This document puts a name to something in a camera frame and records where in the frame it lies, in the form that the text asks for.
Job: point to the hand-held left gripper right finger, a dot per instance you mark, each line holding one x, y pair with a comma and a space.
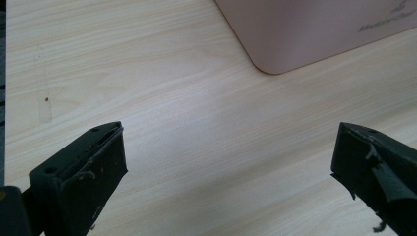
377, 170

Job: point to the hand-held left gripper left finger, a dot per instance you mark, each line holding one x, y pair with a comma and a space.
82, 183

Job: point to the pink plastic storage box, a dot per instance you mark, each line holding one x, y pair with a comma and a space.
311, 32

